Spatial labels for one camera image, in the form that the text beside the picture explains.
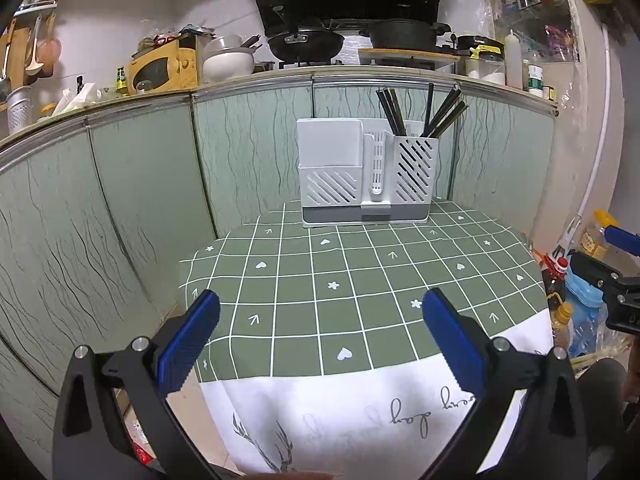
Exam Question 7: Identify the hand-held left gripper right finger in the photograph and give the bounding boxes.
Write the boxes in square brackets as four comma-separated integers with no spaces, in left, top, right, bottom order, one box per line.
[421,287,589,480]

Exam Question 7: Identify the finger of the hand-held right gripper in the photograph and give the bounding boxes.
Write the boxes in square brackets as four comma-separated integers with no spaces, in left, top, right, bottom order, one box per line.
[569,251,640,332]
[602,225,640,257]

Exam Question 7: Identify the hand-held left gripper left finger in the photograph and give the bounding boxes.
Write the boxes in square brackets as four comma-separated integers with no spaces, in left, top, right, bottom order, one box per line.
[52,288,226,480]

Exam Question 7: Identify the chopsticks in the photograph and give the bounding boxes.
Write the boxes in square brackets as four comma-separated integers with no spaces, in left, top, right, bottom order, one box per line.
[428,91,463,139]

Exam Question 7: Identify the white plastic utensil holder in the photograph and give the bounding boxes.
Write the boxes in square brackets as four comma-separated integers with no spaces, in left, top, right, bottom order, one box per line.
[296,117,441,229]

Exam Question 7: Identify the yellow lid jar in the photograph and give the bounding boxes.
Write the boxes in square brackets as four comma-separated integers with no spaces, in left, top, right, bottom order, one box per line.
[579,210,619,261]

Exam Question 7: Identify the blue plastic container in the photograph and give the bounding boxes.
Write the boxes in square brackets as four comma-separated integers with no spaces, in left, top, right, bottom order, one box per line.
[562,270,609,357]

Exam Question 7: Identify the white clothes clip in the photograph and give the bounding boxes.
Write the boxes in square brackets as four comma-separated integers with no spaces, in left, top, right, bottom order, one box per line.
[552,215,584,261]

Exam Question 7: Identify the amber bottle yellow cap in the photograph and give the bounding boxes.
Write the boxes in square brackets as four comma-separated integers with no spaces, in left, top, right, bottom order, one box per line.
[551,302,576,350]

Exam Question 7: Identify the red cap oil bottle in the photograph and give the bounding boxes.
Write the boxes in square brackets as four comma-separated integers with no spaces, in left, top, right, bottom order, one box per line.
[542,255,571,307]

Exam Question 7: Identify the person's right leg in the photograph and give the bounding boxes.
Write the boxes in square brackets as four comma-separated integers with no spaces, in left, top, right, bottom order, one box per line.
[574,357,632,480]

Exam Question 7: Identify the white pipe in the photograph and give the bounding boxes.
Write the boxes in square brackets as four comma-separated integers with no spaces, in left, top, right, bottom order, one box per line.
[574,24,614,222]

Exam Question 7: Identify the green checked tablecloth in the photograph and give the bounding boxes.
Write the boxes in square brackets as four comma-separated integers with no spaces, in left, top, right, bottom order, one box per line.
[178,198,554,480]

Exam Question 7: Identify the green label plastic bottle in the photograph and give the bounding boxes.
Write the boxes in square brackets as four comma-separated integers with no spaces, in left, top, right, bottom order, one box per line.
[527,50,546,99]

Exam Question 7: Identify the white squeeze bottle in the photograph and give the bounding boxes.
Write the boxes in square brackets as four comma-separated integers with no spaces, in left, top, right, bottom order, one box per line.
[505,29,524,89]

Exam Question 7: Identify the glass jar of white powder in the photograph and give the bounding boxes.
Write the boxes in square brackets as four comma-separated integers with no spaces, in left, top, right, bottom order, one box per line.
[465,54,506,85]

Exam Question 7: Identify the black kitchen appliance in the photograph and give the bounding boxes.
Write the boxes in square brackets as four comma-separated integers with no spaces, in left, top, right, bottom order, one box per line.
[457,35,504,54]

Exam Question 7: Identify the white plastic bag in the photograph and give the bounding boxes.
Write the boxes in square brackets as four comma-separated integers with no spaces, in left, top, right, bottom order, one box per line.
[52,82,96,116]

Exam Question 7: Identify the yellow microwave oven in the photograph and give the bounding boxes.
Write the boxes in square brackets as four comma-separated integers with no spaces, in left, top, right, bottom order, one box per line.
[127,40,199,96]

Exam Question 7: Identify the white ceramic bowl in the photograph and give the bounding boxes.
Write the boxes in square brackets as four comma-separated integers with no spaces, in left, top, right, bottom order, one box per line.
[202,49,256,84]

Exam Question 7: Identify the wooden board under pot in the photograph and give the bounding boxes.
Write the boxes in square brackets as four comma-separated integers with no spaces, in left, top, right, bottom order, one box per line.
[357,47,461,63]

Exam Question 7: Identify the metal utensil cylinder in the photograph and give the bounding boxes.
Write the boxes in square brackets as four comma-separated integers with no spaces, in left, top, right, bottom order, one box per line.
[5,85,35,129]

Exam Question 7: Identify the black cooking pot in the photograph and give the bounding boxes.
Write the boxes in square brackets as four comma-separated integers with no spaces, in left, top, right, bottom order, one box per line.
[360,19,451,52]

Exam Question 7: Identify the black wok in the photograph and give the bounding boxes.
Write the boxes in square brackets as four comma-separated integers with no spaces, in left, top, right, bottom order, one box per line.
[267,30,346,61]

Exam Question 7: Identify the hanging pink board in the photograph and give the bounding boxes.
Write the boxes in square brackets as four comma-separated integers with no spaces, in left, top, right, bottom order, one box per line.
[37,12,64,79]

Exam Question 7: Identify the hanging white spoon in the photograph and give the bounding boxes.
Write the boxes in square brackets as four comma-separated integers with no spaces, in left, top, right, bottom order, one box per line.
[24,15,44,74]

